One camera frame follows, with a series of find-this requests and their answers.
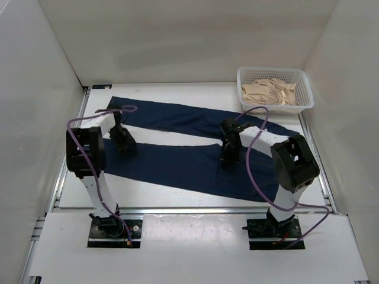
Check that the white plastic perforated basket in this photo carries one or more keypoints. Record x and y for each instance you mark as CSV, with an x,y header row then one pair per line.
x,y
303,91

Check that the aluminium frame rail right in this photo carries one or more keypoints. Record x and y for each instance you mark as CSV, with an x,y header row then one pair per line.
x,y
323,179

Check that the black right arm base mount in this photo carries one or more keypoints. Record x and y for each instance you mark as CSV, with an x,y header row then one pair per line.
x,y
264,237

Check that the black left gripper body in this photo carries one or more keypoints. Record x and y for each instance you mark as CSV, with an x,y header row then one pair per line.
x,y
121,138

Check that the black label sticker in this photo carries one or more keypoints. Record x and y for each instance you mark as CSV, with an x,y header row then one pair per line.
x,y
102,86

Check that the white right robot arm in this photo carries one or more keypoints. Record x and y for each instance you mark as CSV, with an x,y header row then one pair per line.
x,y
294,164

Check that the beige cloth in basket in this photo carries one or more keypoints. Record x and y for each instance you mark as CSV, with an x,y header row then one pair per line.
x,y
269,92

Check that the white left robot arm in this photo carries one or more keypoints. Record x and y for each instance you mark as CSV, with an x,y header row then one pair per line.
x,y
86,158

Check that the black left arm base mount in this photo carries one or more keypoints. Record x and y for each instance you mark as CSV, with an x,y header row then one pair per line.
x,y
111,233

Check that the dark blue denim trousers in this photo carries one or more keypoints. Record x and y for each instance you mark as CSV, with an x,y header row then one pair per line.
x,y
194,168

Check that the aluminium frame rail left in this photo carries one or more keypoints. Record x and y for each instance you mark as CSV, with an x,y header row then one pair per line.
x,y
59,180

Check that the aluminium frame rail front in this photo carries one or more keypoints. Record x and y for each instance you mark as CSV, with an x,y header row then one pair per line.
x,y
193,210

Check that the aluminium frame rail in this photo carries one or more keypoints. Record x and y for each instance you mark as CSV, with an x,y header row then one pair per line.
x,y
193,210
323,179
59,180

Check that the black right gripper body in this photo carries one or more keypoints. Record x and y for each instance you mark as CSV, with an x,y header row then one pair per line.
x,y
230,154

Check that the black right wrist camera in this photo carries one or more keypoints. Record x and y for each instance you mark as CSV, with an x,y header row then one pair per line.
x,y
229,125

